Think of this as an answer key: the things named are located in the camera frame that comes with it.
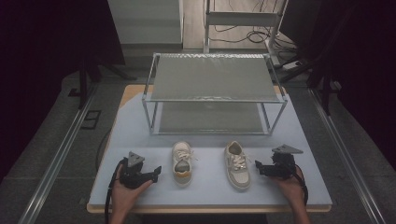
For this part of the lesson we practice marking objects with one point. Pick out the white and grey shoe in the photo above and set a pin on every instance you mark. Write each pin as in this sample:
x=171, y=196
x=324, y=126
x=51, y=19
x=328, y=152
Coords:
x=238, y=168

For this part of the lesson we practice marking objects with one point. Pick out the metal floor rail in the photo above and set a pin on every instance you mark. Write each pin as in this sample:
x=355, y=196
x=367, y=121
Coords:
x=59, y=155
x=345, y=155

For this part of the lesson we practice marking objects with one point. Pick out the person's right hand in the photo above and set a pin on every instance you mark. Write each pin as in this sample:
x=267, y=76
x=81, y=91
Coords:
x=291, y=188

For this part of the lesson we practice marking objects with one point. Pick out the light blue table mat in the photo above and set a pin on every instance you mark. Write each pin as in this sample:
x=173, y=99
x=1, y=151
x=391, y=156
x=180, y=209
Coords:
x=205, y=193

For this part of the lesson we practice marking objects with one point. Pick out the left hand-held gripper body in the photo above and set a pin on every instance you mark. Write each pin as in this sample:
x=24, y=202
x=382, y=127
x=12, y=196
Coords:
x=132, y=174

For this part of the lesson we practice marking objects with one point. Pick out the white shoe with tan heel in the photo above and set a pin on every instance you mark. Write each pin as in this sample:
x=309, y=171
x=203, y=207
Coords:
x=182, y=163

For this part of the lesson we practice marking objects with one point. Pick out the black stand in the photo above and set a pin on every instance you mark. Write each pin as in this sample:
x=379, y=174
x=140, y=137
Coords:
x=90, y=71

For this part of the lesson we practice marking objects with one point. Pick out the white cabinet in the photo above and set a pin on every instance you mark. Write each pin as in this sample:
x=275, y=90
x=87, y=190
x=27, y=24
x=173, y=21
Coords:
x=146, y=21

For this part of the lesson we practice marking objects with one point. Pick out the white power strip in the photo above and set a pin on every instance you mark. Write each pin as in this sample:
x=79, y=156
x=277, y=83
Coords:
x=291, y=65

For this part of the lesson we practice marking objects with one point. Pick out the dark curtain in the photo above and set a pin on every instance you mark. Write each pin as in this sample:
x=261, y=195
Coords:
x=358, y=62
x=40, y=62

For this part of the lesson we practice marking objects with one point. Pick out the person's left hand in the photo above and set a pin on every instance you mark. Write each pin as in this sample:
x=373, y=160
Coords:
x=124, y=196

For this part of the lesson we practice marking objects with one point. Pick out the metal frame shoe rack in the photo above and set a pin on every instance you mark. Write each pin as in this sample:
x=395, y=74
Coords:
x=211, y=77

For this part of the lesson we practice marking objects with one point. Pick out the white metal frame stand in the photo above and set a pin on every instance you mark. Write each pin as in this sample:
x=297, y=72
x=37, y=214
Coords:
x=241, y=18

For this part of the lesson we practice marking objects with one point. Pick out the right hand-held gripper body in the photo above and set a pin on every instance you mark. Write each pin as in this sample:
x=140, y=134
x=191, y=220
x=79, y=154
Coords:
x=283, y=165

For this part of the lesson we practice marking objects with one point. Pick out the wooden table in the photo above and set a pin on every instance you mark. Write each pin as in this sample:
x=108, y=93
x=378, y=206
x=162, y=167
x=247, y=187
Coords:
x=134, y=90

